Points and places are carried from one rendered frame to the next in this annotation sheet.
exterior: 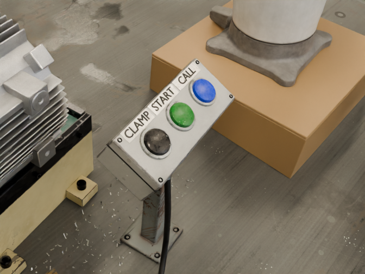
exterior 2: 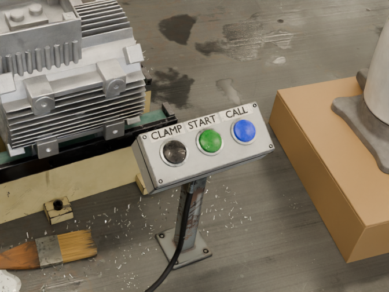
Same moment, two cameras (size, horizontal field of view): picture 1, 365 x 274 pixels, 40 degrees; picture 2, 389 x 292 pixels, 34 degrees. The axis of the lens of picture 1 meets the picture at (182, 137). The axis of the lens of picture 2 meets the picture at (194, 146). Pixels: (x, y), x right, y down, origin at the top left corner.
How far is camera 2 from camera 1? 0.33 m
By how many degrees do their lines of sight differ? 22
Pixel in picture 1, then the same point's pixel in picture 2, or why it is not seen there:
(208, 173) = (270, 220)
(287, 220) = not seen: outside the picture
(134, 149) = (153, 149)
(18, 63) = (116, 51)
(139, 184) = (148, 179)
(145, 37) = (297, 74)
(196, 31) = (335, 86)
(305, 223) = not seen: outside the picture
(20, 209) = (86, 169)
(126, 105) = not seen: hidden behind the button
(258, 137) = (332, 209)
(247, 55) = (362, 126)
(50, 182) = (121, 160)
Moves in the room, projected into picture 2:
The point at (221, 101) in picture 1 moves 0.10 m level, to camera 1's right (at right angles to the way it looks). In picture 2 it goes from (258, 146) to (324, 188)
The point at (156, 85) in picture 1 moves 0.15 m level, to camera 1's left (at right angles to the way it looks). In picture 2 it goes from (273, 121) to (210, 84)
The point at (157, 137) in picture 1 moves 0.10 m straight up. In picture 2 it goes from (175, 148) to (183, 88)
